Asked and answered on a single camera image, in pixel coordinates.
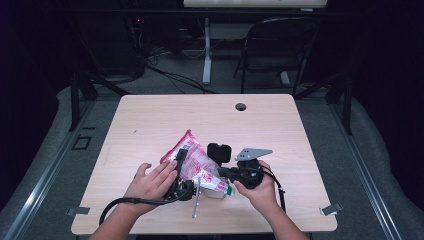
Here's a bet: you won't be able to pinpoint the dark equipment with red light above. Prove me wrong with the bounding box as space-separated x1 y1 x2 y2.
89 14 149 79

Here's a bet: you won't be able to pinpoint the black folding chair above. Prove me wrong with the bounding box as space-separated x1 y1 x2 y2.
233 16 320 98

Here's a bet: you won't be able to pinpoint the clear jar with black lid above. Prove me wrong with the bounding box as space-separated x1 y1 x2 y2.
203 142 233 200

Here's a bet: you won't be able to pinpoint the right hand-held gripper black cable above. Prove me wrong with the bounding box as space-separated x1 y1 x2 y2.
263 165 288 213

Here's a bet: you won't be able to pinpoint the black frame crossbar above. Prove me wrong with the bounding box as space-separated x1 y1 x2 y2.
49 7 368 17

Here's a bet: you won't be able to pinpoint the white desk leg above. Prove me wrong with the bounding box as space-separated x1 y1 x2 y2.
201 17 214 86

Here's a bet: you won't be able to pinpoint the person's right hand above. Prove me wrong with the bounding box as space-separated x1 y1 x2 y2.
233 160 280 212

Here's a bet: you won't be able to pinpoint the black metal stand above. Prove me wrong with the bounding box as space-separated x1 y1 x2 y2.
68 70 131 132
293 71 354 136

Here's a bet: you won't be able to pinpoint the black floor cables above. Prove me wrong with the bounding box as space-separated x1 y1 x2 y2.
145 64 218 95

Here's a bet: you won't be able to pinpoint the red and white snack bag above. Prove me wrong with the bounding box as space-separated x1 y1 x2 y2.
159 129 236 198

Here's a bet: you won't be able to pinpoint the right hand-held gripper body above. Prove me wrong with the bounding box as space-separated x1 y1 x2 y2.
234 147 274 190

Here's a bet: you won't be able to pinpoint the person's left hand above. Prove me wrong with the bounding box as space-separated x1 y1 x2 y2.
123 160 179 214

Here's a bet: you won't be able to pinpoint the white desk top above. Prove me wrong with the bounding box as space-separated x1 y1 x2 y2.
183 0 329 9

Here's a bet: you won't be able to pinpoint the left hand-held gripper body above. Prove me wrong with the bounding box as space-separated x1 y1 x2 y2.
165 175 203 220

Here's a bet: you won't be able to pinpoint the hand-held gripper black cable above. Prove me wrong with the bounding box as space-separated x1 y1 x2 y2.
98 189 195 226
263 165 288 213

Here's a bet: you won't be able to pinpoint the left hand-held gripper black cable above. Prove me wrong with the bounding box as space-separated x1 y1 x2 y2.
98 189 195 226

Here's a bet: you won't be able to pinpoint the aluminium floor rail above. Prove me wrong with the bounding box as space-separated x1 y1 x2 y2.
328 99 403 240
2 99 97 240

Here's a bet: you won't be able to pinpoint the grey tape piece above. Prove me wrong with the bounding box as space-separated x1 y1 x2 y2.
319 202 344 217
65 206 91 217

